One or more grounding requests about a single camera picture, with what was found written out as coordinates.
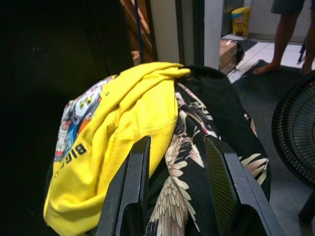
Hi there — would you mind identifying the black floor fan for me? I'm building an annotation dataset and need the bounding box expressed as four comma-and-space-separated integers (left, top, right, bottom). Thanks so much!
271, 72, 315, 226

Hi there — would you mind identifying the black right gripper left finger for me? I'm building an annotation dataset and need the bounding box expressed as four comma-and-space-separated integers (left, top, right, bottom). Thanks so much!
95, 136, 151, 236

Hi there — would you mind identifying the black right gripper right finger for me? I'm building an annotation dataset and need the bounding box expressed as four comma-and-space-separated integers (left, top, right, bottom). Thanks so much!
204, 136, 282, 236

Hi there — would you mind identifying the black crane print garment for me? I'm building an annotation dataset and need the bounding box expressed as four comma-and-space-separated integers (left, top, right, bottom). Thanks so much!
145, 64, 272, 236

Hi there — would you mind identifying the brown cardboard box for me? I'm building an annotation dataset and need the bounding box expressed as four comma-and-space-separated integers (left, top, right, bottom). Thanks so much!
219, 39, 240, 73

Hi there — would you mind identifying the blue pole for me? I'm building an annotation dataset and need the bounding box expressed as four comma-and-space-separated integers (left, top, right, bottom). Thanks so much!
133, 0, 144, 65

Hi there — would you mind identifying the yellow pedal bin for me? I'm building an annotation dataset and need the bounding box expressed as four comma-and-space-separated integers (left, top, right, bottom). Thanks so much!
231, 6, 251, 38

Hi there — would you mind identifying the yellow printed shirt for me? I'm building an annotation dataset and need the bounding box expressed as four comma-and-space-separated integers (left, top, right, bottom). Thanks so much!
43, 61, 191, 236

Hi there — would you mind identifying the white door frame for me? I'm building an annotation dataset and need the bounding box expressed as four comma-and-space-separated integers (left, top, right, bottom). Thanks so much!
150, 0, 220, 70

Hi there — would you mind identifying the person in shorts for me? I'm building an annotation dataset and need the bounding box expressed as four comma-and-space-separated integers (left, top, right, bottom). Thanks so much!
252, 0, 315, 75

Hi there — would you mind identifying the dark floor mat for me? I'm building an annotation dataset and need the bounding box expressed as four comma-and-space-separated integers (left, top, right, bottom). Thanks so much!
231, 59, 315, 123

